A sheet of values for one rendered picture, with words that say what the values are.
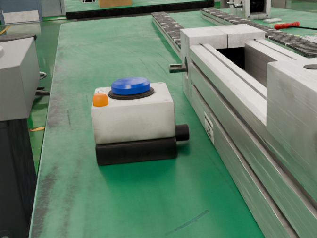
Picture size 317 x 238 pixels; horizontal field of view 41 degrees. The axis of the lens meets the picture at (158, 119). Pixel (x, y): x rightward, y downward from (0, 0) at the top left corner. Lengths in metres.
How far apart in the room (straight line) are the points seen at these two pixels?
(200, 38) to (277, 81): 0.34
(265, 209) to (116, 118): 0.18
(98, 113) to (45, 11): 11.17
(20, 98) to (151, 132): 0.24
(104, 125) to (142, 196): 0.09
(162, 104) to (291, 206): 0.20
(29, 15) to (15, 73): 10.98
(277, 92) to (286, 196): 0.06
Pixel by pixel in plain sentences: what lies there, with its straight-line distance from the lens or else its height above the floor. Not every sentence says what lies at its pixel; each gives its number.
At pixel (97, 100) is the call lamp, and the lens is 0.41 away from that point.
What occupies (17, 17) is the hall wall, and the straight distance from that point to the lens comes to 11.60.
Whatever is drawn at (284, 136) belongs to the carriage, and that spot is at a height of 0.87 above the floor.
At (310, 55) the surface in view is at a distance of 0.75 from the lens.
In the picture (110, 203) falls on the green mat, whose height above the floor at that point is 0.78.
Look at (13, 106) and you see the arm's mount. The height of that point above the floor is 0.80.
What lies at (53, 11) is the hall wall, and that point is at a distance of 11.55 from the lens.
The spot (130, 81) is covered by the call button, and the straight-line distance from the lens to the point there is 0.43.
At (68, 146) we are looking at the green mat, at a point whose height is 0.78.
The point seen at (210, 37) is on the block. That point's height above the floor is 0.87.
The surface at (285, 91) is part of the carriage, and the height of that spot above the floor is 0.90.
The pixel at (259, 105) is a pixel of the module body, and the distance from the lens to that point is 0.30.
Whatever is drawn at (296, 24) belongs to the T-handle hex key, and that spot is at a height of 0.79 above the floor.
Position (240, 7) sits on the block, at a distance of 1.59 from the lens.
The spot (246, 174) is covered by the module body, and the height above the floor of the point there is 0.81.
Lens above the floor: 0.95
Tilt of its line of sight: 19 degrees down
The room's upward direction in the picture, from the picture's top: 4 degrees counter-clockwise
